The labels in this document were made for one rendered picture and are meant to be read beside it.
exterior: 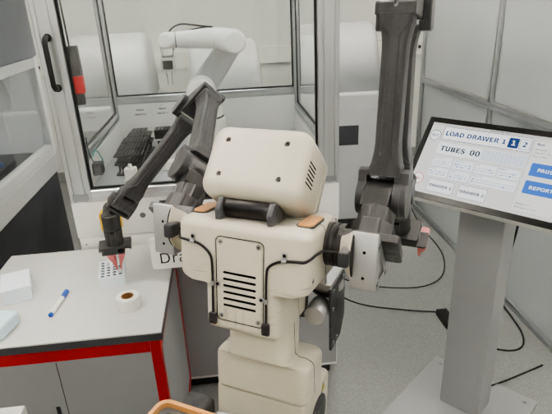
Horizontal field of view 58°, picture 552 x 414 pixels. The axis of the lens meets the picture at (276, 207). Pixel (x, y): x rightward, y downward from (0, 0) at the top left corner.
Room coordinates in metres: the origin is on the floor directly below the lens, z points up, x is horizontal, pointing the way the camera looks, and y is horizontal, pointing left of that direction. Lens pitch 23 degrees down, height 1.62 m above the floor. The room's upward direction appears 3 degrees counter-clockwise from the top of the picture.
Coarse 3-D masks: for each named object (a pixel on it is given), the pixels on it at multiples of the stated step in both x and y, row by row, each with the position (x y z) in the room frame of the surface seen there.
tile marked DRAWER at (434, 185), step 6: (432, 180) 1.63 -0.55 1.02; (438, 180) 1.62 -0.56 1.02; (426, 186) 1.63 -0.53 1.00; (432, 186) 1.61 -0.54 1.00; (438, 186) 1.60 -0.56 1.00; (444, 186) 1.59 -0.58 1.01; (450, 186) 1.58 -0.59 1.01; (438, 192) 1.59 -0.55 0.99; (444, 192) 1.58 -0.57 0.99; (450, 192) 1.56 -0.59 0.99
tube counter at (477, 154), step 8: (472, 152) 1.62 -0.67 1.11; (480, 152) 1.61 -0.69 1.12; (488, 152) 1.59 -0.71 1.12; (496, 152) 1.58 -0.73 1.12; (504, 152) 1.56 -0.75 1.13; (480, 160) 1.59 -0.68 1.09; (488, 160) 1.57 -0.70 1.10; (496, 160) 1.56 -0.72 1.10; (504, 160) 1.54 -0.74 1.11; (512, 160) 1.53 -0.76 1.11; (520, 160) 1.51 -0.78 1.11
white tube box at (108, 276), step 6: (102, 264) 1.53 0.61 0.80; (102, 270) 1.49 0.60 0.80; (108, 270) 1.50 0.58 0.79; (114, 270) 1.49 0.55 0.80; (102, 276) 1.46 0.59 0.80; (108, 276) 1.46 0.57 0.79; (114, 276) 1.45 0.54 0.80; (120, 276) 1.45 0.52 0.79; (102, 282) 1.44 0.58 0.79; (108, 282) 1.44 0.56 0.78; (114, 282) 1.45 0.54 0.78; (120, 282) 1.45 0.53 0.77; (102, 288) 1.44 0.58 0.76
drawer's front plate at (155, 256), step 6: (150, 240) 1.45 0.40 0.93; (150, 246) 1.45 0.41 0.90; (150, 252) 1.45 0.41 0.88; (156, 252) 1.45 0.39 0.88; (180, 252) 1.45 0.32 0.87; (156, 258) 1.45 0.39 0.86; (162, 258) 1.45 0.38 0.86; (174, 258) 1.45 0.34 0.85; (156, 264) 1.45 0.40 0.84; (162, 264) 1.45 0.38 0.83; (168, 264) 1.45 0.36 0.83; (174, 264) 1.45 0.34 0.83; (180, 264) 1.45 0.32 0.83
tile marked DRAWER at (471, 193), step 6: (462, 186) 1.56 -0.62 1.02; (468, 186) 1.54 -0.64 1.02; (462, 192) 1.54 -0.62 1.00; (468, 192) 1.53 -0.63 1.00; (474, 192) 1.52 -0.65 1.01; (480, 192) 1.51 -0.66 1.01; (486, 192) 1.50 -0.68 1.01; (462, 198) 1.53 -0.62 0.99; (468, 198) 1.52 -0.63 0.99; (474, 198) 1.51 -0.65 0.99; (480, 198) 1.50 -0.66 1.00
